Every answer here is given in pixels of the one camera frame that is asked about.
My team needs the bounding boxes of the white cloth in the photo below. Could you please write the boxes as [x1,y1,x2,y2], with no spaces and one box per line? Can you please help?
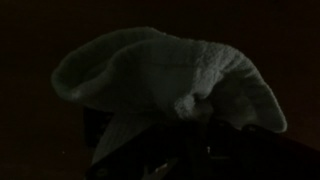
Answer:
[51,27,287,161]

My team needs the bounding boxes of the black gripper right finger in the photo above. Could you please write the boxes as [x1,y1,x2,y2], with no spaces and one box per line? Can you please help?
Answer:
[208,121,320,180]

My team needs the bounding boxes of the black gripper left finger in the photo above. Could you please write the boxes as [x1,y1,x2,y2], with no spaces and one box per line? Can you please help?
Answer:
[85,123,200,180]

